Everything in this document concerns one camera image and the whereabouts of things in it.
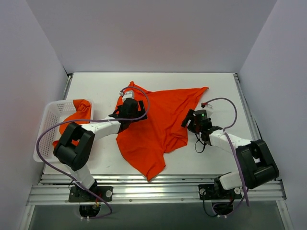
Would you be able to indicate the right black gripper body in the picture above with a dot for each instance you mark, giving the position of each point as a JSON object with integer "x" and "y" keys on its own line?
{"x": 189, "y": 120}

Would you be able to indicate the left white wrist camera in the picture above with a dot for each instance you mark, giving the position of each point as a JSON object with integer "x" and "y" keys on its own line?
{"x": 126, "y": 95}

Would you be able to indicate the orange t-shirt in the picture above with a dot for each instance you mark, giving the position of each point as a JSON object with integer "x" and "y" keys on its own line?
{"x": 83, "y": 111}
{"x": 145, "y": 142}

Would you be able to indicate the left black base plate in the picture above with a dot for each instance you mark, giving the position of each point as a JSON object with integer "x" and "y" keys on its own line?
{"x": 78, "y": 195}

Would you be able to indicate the right aluminium side rail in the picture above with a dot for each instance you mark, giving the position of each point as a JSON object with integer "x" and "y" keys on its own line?
{"x": 253, "y": 127}

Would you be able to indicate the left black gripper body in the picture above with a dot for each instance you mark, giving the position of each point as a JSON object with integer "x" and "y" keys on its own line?
{"x": 140, "y": 109}

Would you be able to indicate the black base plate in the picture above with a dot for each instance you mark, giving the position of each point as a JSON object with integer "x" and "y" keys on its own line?
{"x": 209, "y": 192}
{"x": 78, "y": 195}

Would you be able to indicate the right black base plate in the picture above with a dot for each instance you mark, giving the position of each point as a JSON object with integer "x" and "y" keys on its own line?
{"x": 209, "y": 192}

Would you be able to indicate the orange t-shirt in basket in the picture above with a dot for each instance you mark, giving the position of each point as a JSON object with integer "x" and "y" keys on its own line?
{"x": 83, "y": 111}

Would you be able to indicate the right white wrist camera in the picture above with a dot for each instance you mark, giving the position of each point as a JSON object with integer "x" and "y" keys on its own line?
{"x": 208, "y": 108}

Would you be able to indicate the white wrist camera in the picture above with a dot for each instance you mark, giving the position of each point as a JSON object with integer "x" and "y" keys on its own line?
{"x": 126, "y": 95}
{"x": 208, "y": 108}

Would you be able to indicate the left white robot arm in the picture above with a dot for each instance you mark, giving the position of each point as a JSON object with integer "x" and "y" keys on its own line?
{"x": 74, "y": 147}

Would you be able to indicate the left aluminium side rail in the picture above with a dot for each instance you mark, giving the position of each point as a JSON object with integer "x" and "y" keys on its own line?
{"x": 67, "y": 86}

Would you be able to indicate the aluminium front rail frame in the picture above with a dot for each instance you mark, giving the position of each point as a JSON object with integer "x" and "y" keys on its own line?
{"x": 132, "y": 189}

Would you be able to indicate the white plastic basket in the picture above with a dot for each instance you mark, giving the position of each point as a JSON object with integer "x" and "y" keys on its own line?
{"x": 54, "y": 113}

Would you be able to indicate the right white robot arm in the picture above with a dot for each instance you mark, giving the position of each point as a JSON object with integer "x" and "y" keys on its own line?
{"x": 254, "y": 160}

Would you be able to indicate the aluminium side rail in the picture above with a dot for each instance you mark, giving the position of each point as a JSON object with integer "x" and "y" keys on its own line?
{"x": 67, "y": 86}
{"x": 253, "y": 127}

